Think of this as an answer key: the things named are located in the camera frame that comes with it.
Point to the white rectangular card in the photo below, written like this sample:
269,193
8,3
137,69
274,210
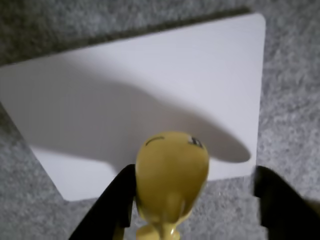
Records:
150,75

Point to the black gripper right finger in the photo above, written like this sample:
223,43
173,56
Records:
287,212

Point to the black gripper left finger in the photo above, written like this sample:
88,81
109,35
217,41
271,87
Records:
110,212

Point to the yellow egg sushi toy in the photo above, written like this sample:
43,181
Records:
172,175

